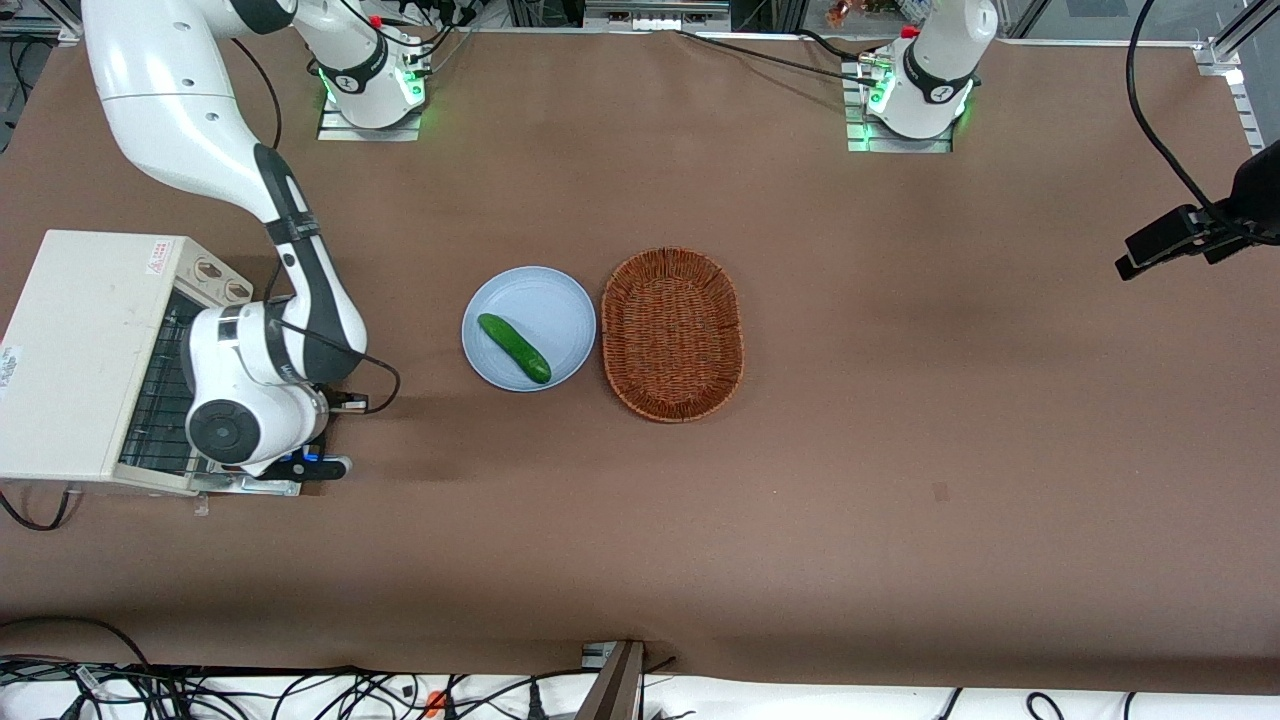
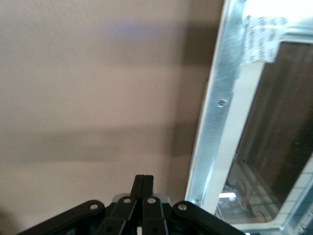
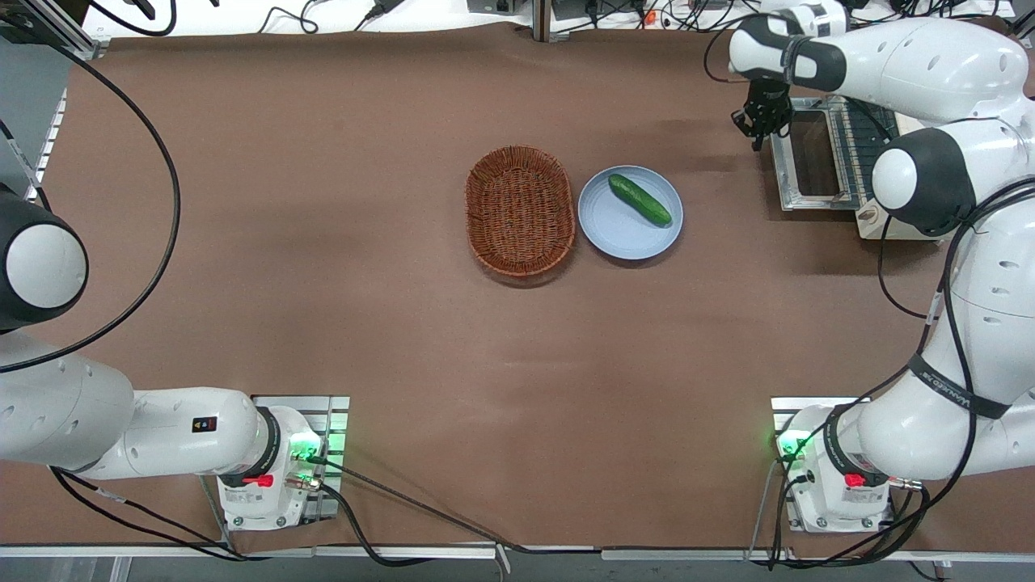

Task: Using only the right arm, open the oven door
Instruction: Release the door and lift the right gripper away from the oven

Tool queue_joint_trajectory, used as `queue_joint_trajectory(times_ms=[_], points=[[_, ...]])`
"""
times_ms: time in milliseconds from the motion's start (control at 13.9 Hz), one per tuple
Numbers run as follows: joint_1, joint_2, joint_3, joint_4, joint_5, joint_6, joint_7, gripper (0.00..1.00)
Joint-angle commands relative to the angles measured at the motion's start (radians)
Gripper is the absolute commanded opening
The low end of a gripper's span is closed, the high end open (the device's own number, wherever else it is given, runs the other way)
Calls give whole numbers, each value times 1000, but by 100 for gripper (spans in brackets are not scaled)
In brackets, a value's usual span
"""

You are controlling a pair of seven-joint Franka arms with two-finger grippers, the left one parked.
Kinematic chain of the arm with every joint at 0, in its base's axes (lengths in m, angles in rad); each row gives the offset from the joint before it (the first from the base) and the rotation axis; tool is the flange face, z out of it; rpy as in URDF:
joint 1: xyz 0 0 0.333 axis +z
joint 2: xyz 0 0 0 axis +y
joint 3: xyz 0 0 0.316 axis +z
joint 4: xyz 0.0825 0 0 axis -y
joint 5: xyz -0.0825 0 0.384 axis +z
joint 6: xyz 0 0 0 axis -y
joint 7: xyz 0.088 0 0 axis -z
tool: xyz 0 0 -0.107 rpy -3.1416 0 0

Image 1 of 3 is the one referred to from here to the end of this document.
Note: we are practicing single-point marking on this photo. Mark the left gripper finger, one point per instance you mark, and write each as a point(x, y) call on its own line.
point(1165, 232)
point(1128, 266)

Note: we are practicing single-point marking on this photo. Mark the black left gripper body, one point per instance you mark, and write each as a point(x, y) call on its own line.
point(1252, 203)

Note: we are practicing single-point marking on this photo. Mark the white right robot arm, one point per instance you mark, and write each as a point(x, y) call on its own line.
point(170, 100)

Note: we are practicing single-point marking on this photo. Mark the beige round oven knob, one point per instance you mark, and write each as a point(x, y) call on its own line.
point(237, 290)
point(208, 268)

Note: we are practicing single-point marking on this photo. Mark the white toaster oven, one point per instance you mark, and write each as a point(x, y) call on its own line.
point(80, 350)

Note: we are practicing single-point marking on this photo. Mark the green cucumber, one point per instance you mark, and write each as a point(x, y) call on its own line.
point(514, 348)

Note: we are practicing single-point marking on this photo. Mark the orange plug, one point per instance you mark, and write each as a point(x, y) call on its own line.
point(434, 705)

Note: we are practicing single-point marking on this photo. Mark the red warning sticker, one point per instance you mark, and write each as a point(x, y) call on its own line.
point(160, 256)

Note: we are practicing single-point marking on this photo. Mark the light blue round plate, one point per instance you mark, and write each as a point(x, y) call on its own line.
point(540, 300)

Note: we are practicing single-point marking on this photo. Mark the white printed rating label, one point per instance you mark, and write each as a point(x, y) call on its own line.
point(8, 366)

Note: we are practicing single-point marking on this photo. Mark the brown oval wicker basket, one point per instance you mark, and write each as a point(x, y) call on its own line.
point(673, 335)

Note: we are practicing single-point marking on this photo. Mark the aluminium frame profile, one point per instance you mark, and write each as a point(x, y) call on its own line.
point(1222, 60)

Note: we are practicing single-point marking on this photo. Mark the aluminium camera post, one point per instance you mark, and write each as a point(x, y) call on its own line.
point(615, 690)

